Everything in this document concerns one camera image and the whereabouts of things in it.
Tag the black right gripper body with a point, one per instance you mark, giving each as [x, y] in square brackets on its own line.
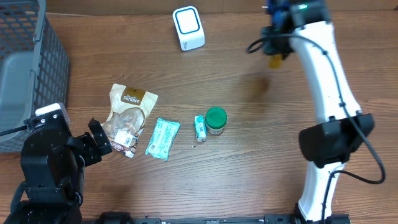
[274, 45]

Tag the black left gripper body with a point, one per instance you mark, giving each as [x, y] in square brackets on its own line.
[90, 146]

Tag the yellow oil bottle silver cap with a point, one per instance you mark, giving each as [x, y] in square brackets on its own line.
[275, 61]

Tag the brown labelled food package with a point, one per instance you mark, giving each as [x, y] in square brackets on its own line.
[129, 110]

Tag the white green snack package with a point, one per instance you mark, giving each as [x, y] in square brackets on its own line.
[162, 139]

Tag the green lid white jar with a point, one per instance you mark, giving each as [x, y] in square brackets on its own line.
[215, 120]

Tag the teal tissue pack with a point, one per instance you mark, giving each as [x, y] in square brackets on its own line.
[200, 128]

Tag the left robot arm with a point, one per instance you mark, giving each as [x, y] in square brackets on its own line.
[53, 162]

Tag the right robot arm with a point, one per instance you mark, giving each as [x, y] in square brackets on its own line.
[305, 28]

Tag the white barcode scanner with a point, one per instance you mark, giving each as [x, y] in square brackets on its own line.
[189, 28]

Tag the grey plastic mesh basket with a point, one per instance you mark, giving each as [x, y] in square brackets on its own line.
[35, 67]

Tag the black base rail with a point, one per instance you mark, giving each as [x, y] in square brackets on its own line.
[123, 217]

